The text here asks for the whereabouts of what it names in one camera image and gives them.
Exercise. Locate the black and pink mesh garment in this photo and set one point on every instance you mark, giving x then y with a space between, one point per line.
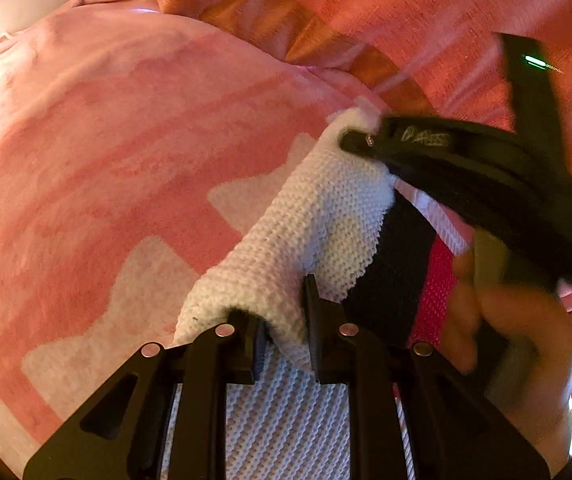
405 265

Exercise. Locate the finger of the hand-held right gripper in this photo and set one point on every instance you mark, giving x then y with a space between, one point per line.
363 141

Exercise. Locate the orange pink curtain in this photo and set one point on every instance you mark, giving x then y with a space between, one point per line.
415 25

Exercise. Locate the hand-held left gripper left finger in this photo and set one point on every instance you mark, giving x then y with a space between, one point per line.
246 352

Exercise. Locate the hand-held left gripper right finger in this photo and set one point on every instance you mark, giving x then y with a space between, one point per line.
322 332

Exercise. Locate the white knit sweater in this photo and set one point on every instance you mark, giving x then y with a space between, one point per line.
311 210

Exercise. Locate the person's right hand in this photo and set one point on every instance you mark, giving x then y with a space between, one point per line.
530 330

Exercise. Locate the pink blanket with white bows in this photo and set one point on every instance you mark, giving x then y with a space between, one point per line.
96 170

